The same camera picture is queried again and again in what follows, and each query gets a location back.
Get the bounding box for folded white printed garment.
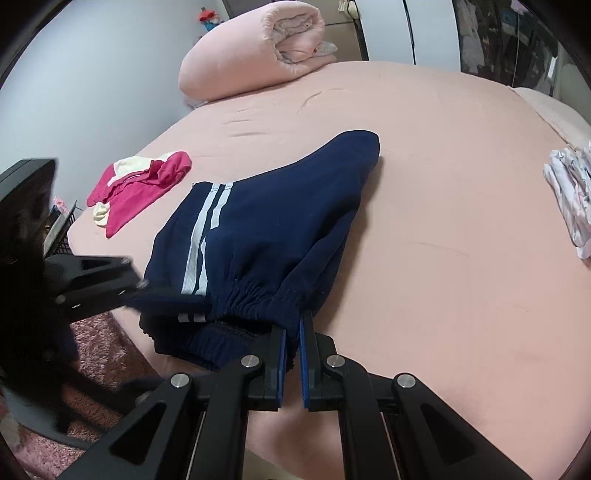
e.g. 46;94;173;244
543;142;591;260

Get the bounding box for glass door wardrobe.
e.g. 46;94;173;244
455;0;574;99

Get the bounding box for pink fluffy rug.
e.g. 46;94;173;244
0;313;163;480

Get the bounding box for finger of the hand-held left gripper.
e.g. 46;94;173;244
44;255;153;321

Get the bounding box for white wardrobe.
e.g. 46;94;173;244
355;0;462;75

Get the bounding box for navy striped pants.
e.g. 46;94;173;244
139;130;382;373

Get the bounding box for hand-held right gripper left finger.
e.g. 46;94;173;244
59;324;286;480

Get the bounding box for pink and cream top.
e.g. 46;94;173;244
87;150;193;240

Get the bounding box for beige cabinet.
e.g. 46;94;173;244
335;0;368;64

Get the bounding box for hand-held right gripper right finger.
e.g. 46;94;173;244
298;310;533;480

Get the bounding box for bed with pink sheet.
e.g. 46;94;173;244
67;60;591;480

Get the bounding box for rolled pink quilt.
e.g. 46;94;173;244
178;0;341;110

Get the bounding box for beige quilted blanket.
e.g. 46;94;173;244
512;87;591;151

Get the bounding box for black wire rack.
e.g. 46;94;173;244
43;200;78;257

